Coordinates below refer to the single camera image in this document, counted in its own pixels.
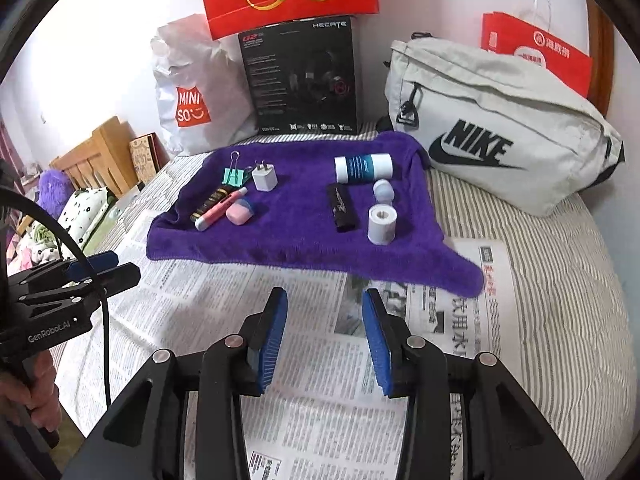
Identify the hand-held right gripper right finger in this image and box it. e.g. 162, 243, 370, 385
362, 288, 586, 480

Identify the grey waist bag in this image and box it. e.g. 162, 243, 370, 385
384, 36, 626, 218

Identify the pink and white pen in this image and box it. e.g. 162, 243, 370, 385
194, 186, 249, 232

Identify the purple plush toy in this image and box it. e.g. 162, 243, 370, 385
37, 170, 76, 221

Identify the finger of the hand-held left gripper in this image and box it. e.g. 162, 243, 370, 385
20, 262, 142, 321
7, 251, 118, 286

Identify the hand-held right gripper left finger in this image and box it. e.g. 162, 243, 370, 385
60, 287, 289, 480

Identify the small white jar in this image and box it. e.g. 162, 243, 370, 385
372, 179, 396, 206

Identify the curved brown wooden frame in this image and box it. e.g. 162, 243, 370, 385
585, 0, 616, 118

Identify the white plastic shopping bag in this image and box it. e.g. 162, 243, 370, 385
151, 14, 258, 157

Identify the purple towel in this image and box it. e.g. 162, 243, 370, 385
146, 131, 485, 297

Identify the green binder clip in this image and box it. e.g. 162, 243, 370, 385
221, 152, 251, 186

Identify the white spotted pillow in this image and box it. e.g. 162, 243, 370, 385
57, 186, 118, 241

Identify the red and gold gift bag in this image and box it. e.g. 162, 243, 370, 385
195, 0, 381, 41

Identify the black and gold tube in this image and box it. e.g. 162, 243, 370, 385
189, 186, 236, 223

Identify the small pink case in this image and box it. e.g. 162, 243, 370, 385
226, 199, 254, 224

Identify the small black box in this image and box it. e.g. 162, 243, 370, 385
326, 183, 358, 233

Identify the white charger plug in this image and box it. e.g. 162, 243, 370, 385
251, 160, 278, 192

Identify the white tape roll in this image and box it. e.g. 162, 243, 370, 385
366, 203, 399, 247

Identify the red paper bag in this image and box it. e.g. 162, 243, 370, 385
481, 0, 593, 98

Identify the black headset box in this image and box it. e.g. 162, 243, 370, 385
237, 15, 360, 136

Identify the white and blue bottle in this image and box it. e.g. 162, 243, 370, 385
333, 154, 393, 184

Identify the person's left hand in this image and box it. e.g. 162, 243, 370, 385
0, 347, 62, 429

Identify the light wooden headboard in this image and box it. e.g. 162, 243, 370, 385
49, 116, 143, 198

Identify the newspaper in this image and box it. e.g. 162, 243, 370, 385
50, 237, 503, 480

